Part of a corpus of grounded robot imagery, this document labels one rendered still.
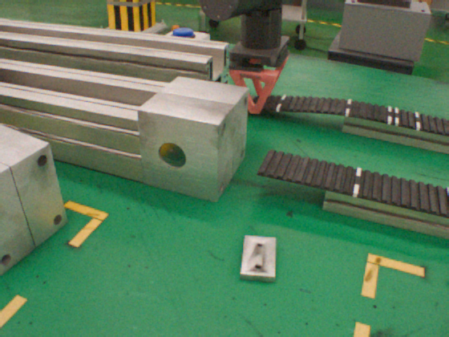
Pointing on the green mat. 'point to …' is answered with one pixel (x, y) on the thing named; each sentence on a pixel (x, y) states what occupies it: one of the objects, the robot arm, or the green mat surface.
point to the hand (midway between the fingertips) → (259, 101)
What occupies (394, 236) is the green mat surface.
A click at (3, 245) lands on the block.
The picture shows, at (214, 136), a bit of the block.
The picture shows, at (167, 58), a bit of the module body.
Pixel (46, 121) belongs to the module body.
